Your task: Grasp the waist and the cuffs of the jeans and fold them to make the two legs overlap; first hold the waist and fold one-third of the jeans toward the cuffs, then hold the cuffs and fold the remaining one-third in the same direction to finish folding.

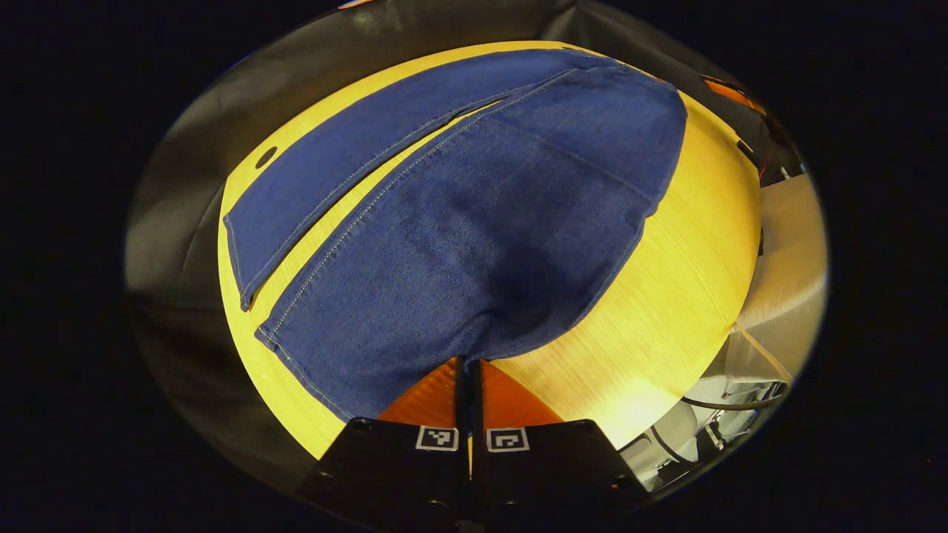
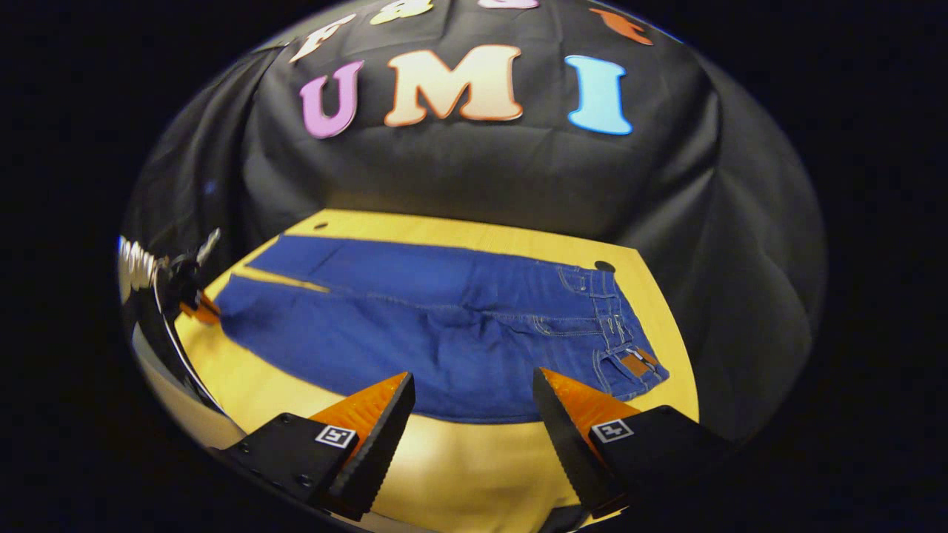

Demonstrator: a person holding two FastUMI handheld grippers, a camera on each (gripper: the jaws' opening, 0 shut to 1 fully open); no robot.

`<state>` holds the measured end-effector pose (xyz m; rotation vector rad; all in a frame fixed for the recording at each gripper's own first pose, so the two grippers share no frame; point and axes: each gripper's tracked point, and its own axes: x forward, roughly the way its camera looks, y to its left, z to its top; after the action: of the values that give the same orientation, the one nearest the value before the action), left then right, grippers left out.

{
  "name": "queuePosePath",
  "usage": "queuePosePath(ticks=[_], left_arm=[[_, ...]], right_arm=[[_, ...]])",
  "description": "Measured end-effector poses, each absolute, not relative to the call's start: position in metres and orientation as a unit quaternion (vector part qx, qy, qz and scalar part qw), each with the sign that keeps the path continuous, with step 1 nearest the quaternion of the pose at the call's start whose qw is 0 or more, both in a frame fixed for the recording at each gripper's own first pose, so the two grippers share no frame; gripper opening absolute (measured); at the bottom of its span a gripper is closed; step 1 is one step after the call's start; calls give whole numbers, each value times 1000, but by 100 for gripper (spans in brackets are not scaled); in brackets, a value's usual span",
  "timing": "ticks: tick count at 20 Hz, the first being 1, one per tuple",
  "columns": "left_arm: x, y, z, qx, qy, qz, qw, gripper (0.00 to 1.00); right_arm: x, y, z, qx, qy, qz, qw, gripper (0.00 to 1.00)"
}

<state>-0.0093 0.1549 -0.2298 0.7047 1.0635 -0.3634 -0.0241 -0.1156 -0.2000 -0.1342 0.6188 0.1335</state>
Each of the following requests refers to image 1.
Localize white metal frame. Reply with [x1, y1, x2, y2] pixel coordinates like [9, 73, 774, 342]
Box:
[622, 374, 790, 493]

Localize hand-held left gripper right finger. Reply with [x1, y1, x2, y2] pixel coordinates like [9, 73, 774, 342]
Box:
[470, 358, 649, 530]

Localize black backdrop cloth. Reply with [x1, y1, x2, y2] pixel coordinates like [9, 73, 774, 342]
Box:
[124, 0, 786, 482]

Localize blue denim jeans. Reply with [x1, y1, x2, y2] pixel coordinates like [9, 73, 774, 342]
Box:
[222, 47, 690, 423]

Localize black cable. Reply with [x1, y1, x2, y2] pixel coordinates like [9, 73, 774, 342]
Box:
[681, 385, 787, 412]

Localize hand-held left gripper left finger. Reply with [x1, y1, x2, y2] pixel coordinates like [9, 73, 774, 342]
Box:
[296, 355, 473, 530]

